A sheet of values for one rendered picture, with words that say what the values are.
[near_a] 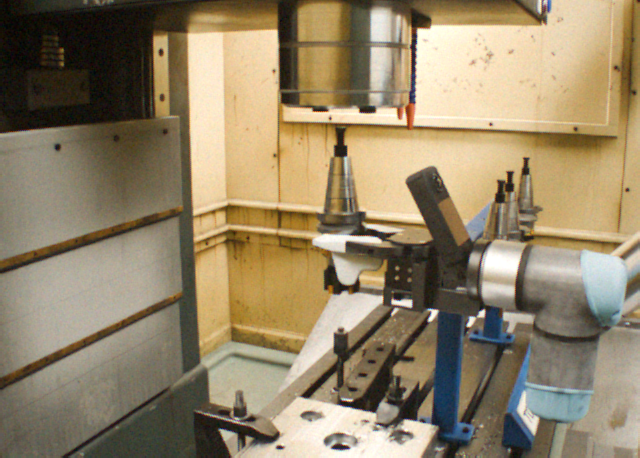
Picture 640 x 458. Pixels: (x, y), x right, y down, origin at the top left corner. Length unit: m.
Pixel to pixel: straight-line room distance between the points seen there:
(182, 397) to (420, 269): 0.76
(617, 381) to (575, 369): 0.98
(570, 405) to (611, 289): 0.14
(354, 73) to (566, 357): 0.38
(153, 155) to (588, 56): 1.09
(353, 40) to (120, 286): 0.62
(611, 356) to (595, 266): 1.07
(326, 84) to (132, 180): 0.50
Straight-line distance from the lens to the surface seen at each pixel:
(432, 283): 0.77
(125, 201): 1.12
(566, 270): 0.71
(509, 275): 0.72
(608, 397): 1.69
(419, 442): 0.95
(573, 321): 0.72
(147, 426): 1.32
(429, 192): 0.74
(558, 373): 0.74
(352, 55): 0.73
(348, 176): 0.80
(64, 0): 0.90
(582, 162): 1.76
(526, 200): 1.37
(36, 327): 1.02
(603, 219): 1.78
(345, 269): 0.79
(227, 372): 2.10
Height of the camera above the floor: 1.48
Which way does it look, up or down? 12 degrees down
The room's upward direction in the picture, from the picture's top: straight up
